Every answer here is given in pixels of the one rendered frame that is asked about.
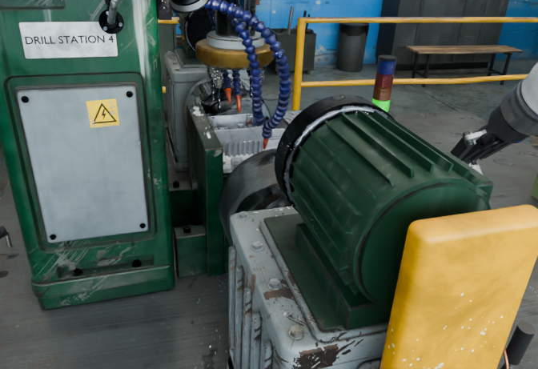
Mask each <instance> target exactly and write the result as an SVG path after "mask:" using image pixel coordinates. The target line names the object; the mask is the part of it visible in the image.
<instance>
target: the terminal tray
mask: <svg viewBox="0 0 538 369"><path fill-rule="evenodd" d="M252 116H253V114H233V115H220V116H208V119H209V121H210V123H211V125H212V127H213V129H214V130H215V133H216V135H217V137H218V139H219V141H220V143H221V145H222V147H223V153H225V156H228V157H229V158H230V157H231V156H232V155H233V156H234V157H235V156H236V155H238V156H241V154H243V155H244V156H246V154H248V155H251V154H256V153H259V152H261V151H263V136H262V133H263V125H261V126H253V125H252V124H247V121H249V120H251V117H252ZM224 127H225V128H224ZM245 127H246V128H245ZM249 127H250V128H249Z"/></svg>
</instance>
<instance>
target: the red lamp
mask: <svg viewBox="0 0 538 369"><path fill-rule="evenodd" d="M393 79H394V74H391V75H385V74H378V73H377V72H376V76H375V86H377V87H379V88H391V87H392V84H393Z"/></svg>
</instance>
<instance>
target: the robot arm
mask: <svg viewBox="0 0 538 369"><path fill-rule="evenodd" d="M530 135H531V136H533V135H538V63H537V64H536V65H535V66H534V67H533V68H532V70H531V71H530V73H529V75H528V76H527V77H526V78H525V79H523V80H522V81H521V82H519V84H518V85H517V86H515V87H514V88H513V89H512V90H510V91H509V92H508V93H507V94H506V95H505V96H504V97H503V99H502V101H501V104H500V105H499V106H498V107H497V108H496V109H494V110H493V111H492V112H491V114H490V116H489V120H488V124H486V125H484V126H482V127H481V128H480V129H479V130H478V132H476V133H474V134H473V133H472V132H471V133H470V131H465V132H464V133H463V138H462V139H461V140H460V141H459V142H458V143H457V144H456V145H455V147H454V148H453V149H452V151H451V154H453V155H454V156H456V157H457V158H458V159H460V160H461V161H463V162H465V163H466V164H468V165H469V164H470V162H471V164H472V165H476V164H477V162H476V160H477V159H478V158H479V159H480V160H483V159H485V158H487V157H488V156H490V155H492V154H495V153H496V152H497V151H499V150H502V149H504V148H505V147H506V146H509V145H511V144H512V143H518V142H522V141H523V140H525V139H526V138H527V137H529V136H530Z"/></svg>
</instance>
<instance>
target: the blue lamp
mask: <svg viewBox="0 0 538 369"><path fill-rule="evenodd" d="M395 65H396V60H395V61H391V62H389V61H383V60H380V59H378V63H377V68H376V69H377V70H376V72H377V73H378V74H385V75H391V74H394V73H395Z"/></svg>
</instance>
